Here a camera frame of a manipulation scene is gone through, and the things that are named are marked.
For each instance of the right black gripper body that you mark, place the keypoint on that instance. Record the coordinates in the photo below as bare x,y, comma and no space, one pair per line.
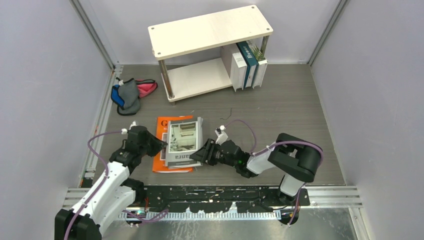
216,155

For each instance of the blue grey red cloth pile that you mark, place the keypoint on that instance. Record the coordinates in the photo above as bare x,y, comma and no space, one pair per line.
127,94

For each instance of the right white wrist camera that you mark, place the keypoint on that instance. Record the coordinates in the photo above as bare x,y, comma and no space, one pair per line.
221,135

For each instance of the white two-tier shelf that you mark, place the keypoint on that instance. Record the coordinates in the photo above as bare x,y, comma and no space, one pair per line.
200,33

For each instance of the blue Humor book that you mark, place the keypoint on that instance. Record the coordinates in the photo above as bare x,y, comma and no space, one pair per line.
251,63

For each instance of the orange book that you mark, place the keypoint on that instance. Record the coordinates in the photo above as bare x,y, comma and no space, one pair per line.
158,165

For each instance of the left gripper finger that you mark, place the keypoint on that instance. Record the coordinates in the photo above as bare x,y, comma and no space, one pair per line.
152,151
154,143

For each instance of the photo magazine pages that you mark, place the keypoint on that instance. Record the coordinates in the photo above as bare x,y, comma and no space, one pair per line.
184,137

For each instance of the grey white portfolio file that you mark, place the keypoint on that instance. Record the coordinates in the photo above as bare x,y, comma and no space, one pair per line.
235,65

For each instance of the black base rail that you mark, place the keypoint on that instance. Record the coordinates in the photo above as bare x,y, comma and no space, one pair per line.
217,198

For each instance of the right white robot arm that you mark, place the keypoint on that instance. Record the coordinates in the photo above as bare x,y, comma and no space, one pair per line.
298,159

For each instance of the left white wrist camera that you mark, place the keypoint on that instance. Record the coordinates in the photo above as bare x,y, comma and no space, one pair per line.
124,131

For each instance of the white Singularity book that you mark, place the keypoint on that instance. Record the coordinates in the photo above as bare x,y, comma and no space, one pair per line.
261,66

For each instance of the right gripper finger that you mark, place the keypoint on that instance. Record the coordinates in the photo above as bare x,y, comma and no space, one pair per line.
205,152
198,162

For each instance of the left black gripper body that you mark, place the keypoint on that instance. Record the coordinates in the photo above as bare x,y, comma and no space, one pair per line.
145,148

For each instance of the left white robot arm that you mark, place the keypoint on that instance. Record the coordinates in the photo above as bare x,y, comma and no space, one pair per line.
113,192

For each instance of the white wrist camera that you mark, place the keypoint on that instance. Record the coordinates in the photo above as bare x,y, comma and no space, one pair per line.
221,135
124,131

